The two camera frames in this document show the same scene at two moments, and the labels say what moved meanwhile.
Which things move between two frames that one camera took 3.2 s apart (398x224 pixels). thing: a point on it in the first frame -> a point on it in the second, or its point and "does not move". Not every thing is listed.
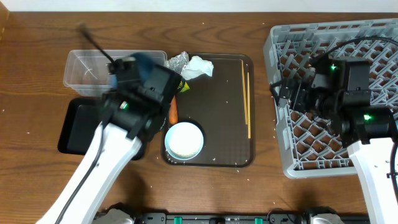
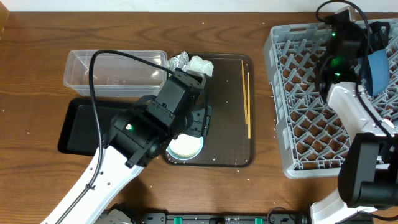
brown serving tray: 224,107 does not move
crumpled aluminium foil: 176,63 does not move
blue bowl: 145,63 -> 375,72
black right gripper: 301,88 -> 380,40
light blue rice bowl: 184,140 does not move
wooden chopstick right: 249,105 does not move
